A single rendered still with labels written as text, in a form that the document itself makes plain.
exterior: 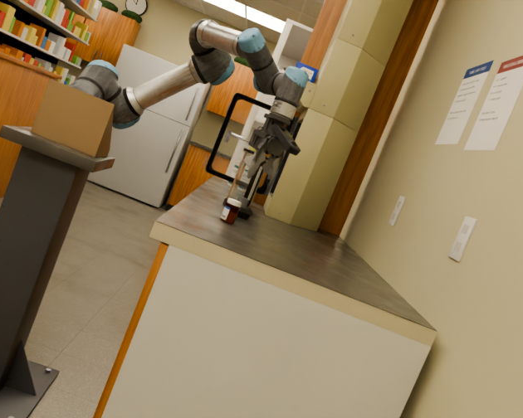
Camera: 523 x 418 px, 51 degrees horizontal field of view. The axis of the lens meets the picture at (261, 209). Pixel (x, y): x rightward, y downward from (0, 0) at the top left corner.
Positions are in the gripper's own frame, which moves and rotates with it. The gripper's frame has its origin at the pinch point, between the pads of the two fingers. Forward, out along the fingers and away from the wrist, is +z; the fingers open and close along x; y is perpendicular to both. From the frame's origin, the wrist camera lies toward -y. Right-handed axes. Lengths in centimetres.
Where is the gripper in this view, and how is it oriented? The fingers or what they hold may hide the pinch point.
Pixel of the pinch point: (260, 179)
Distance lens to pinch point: 170.4
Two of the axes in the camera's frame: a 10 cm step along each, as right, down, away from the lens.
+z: -3.7, 9.3, 0.7
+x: -6.6, -2.1, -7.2
